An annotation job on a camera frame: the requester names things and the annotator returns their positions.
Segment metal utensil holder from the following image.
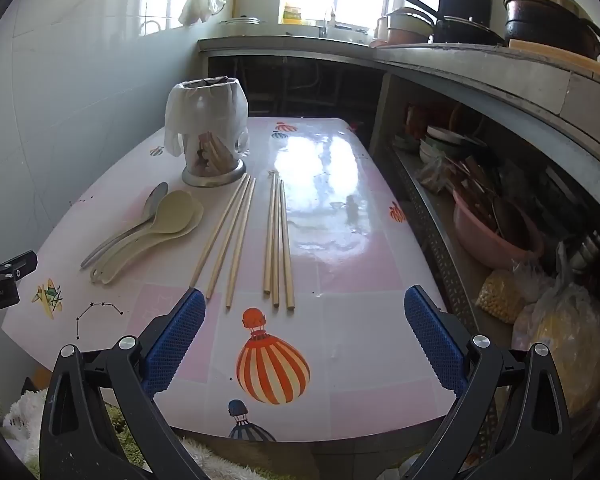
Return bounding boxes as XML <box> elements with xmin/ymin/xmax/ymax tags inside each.
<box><xmin>172</xmin><ymin>77</ymin><xmax>248</xmax><ymax>188</ymax></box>

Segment wooden cutting board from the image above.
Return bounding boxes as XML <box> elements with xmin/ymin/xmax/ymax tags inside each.
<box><xmin>507</xmin><ymin>39</ymin><xmax>600</xmax><ymax>81</ymax></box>

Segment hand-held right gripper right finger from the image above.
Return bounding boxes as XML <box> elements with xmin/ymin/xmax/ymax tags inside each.
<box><xmin>404</xmin><ymin>285</ymin><xmax>578</xmax><ymax>480</ymax></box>

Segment pink plastic basin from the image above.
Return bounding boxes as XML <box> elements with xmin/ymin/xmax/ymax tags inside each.
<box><xmin>452</xmin><ymin>190</ymin><xmax>543</xmax><ymax>271</ymax></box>

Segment beige rice paddle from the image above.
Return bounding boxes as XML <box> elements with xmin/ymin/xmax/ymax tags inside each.
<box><xmin>90</xmin><ymin>199</ymin><xmax>206</xmax><ymax>286</ymax></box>
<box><xmin>82</xmin><ymin>189</ymin><xmax>197</xmax><ymax>276</ymax></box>

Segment stacked plates on shelf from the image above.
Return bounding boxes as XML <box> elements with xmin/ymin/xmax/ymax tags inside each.
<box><xmin>419</xmin><ymin>125</ymin><xmax>463</xmax><ymax>166</ymax></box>

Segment crumpled clear plastic bag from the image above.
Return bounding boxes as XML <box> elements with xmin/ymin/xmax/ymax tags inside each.
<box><xmin>416</xmin><ymin>157</ymin><xmax>453</xmax><ymax>193</ymax></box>

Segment black frying pan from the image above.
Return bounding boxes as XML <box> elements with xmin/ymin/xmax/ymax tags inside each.
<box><xmin>430</xmin><ymin>16</ymin><xmax>506</xmax><ymax>47</ymax></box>

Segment bag of yellow corn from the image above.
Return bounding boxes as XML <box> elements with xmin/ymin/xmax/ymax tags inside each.
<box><xmin>475</xmin><ymin>269</ymin><xmax>528</xmax><ymax>326</ymax></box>

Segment concrete kitchen counter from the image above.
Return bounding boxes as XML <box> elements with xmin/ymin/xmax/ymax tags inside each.
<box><xmin>197</xmin><ymin>34</ymin><xmax>600</xmax><ymax>196</ymax></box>

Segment large clear plastic bag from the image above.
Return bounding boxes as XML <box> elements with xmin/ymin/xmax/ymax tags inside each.
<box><xmin>512</xmin><ymin>285</ymin><xmax>600</xmax><ymax>431</ymax></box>

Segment black wok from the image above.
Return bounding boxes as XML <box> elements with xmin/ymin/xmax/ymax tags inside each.
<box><xmin>504</xmin><ymin>5</ymin><xmax>600</xmax><ymax>61</ymax></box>

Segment perforated metal shelf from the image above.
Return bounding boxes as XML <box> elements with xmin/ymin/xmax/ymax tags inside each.
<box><xmin>390</xmin><ymin>145</ymin><xmax>506</xmax><ymax>341</ymax></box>

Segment hanging white plastic bag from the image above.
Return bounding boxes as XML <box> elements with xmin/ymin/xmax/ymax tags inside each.
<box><xmin>178</xmin><ymin>0</ymin><xmax>220</xmax><ymax>27</ymax></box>

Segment bundle of wooden utensils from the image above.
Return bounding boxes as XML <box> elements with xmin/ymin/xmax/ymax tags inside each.
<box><xmin>450</xmin><ymin>155</ymin><xmax>511</xmax><ymax>241</ymax></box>

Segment metal spoon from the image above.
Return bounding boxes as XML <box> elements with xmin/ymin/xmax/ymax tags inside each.
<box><xmin>80</xmin><ymin>181</ymin><xmax>170</xmax><ymax>270</ymax></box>

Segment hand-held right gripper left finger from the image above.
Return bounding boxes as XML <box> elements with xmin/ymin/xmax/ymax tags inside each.
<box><xmin>39</xmin><ymin>287</ymin><xmax>208</xmax><ymax>480</ymax></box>

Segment pink cooking pot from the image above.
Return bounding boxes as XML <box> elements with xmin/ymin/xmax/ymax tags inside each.
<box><xmin>385</xmin><ymin>0</ymin><xmax>438</xmax><ymax>46</ymax></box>

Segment pink balloon print table cover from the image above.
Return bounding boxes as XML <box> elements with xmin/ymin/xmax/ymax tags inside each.
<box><xmin>2</xmin><ymin>117</ymin><xmax>458</xmax><ymax>443</ymax></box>

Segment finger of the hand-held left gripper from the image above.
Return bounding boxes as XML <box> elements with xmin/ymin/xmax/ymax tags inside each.
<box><xmin>0</xmin><ymin>251</ymin><xmax>38</xmax><ymax>283</ymax></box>

